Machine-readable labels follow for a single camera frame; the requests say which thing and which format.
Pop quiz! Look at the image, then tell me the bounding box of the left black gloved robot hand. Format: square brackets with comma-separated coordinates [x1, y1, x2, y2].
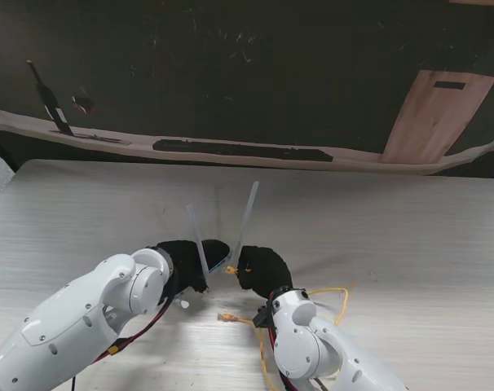
[156, 239, 210, 295]

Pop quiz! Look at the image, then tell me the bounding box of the right black gloved robot hand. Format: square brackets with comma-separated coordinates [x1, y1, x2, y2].
[235, 245, 294, 301]

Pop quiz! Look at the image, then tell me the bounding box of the dark router with white antennas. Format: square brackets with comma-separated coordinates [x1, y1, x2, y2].
[186, 180, 260, 288]

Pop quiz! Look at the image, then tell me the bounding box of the yellow Ethernet cable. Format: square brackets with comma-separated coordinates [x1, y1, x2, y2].
[216, 265, 354, 391]

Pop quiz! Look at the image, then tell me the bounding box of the long black flat strip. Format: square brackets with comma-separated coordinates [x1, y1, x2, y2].
[152, 138, 335, 164]

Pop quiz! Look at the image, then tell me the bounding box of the small red black object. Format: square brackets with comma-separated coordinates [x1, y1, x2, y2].
[70, 95, 97, 116]

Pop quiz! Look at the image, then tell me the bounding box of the black bottle with white label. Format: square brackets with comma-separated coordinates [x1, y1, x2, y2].
[25, 59, 75, 137]

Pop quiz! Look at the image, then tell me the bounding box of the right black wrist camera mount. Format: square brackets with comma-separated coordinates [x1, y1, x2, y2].
[251, 304, 274, 329]

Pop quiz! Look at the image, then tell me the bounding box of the right arm red black cable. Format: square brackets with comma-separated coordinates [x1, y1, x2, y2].
[264, 289, 333, 391]

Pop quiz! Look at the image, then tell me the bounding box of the arm red black cable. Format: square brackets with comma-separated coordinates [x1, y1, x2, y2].
[69, 272, 179, 391]
[264, 289, 333, 391]

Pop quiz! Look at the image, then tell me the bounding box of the left arm red black cable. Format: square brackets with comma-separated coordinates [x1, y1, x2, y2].
[69, 272, 179, 391]

